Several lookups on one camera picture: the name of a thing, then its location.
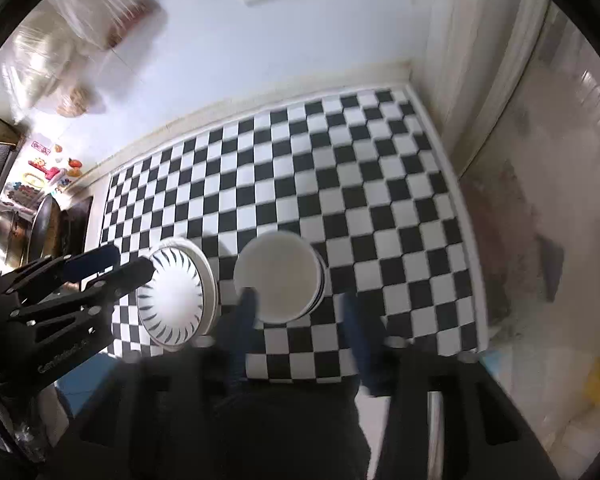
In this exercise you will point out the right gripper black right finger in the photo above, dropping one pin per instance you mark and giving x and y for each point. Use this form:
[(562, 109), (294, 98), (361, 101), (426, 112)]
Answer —
[(484, 435)]

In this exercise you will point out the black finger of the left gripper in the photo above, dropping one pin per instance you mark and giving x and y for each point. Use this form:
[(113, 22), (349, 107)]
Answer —
[(33, 282), (99, 293)]

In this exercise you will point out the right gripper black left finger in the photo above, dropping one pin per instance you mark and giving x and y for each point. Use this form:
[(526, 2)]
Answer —
[(150, 419)]

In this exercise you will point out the white plate blue leaf rim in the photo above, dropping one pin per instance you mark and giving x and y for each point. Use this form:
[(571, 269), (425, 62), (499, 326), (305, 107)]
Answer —
[(171, 304)]

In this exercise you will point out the white bowl red flowers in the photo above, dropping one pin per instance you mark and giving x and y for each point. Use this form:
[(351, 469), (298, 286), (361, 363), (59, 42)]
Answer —
[(246, 271)]

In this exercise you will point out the white bowl blue pattern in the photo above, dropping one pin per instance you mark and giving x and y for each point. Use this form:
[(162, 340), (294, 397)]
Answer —
[(301, 280)]

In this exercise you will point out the white bowl dark rim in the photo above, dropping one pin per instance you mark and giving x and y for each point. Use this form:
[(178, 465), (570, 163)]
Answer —
[(268, 255)]

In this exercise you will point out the steel wok pan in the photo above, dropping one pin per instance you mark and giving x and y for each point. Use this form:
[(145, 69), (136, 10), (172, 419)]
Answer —
[(48, 231)]

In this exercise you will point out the steel pot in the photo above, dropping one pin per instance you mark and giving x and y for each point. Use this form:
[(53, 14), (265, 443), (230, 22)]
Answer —
[(14, 237)]

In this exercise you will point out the black gas stove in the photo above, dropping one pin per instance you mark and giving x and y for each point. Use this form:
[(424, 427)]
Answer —
[(73, 227)]

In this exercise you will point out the white plate under blue plate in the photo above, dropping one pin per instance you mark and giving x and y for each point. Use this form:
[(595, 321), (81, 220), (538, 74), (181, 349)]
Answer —
[(208, 284)]

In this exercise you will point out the hanging plastic bag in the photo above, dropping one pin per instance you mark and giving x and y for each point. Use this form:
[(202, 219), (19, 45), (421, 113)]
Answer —
[(48, 52)]

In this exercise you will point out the black white checkered mat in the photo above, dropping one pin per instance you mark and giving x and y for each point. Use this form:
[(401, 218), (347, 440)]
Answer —
[(363, 178)]

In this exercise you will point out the colourful wall stickers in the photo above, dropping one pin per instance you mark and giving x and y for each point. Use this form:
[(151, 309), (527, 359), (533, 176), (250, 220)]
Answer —
[(42, 167)]

